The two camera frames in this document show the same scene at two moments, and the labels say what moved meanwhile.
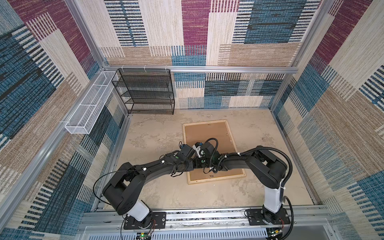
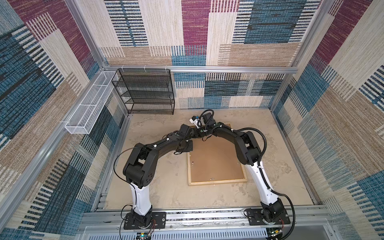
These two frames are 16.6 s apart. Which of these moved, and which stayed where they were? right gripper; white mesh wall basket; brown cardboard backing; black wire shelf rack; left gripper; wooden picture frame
Moved: left gripper; right gripper
Stayed: black wire shelf rack; wooden picture frame; brown cardboard backing; white mesh wall basket
